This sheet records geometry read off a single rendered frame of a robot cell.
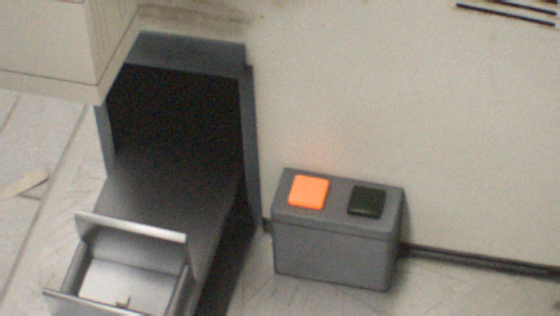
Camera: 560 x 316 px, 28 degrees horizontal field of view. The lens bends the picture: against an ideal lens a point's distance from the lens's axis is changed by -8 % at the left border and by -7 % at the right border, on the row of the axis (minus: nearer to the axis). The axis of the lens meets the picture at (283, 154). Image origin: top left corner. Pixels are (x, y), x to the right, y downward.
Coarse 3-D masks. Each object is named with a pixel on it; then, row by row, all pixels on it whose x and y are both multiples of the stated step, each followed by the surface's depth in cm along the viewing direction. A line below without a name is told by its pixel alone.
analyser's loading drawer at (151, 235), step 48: (144, 144) 62; (192, 144) 62; (240, 144) 62; (144, 192) 60; (192, 192) 60; (96, 240) 56; (144, 240) 55; (192, 240) 58; (48, 288) 52; (96, 288) 56; (144, 288) 56; (192, 288) 56
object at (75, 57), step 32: (0, 0) 39; (32, 0) 38; (64, 0) 38; (96, 0) 39; (128, 0) 42; (0, 32) 40; (32, 32) 39; (64, 32) 39; (96, 32) 39; (128, 32) 43; (0, 64) 41; (32, 64) 41; (64, 64) 40; (96, 64) 40; (64, 96) 41; (96, 96) 41
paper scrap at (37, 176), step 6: (42, 168) 180; (30, 174) 180; (36, 174) 180; (42, 174) 180; (24, 180) 180; (30, 180) 180; (36, 180) 180; (42, 180) 179; (6, 186) 180; (12, 186) 180; (18, 186) 180; (24, 186) 179; (30, 186) 179; (0, 192) 179; (6, 192) 179; (12, 192) 179; (18, 192) 179; (0, 198) 178; (6, 198) 178
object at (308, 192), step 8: (296, 184) 58; (304, 184) 58; (312, 184) 58; (320, 184) 58; (328, 184) 58; (296, 192) 58; (304, 192) 58; (312, 192) 58; (320, 192) 57; (296, 200) 57; (304, 200) 57; (312, 200) 57; (320, 200) 57; (320, 208) 57
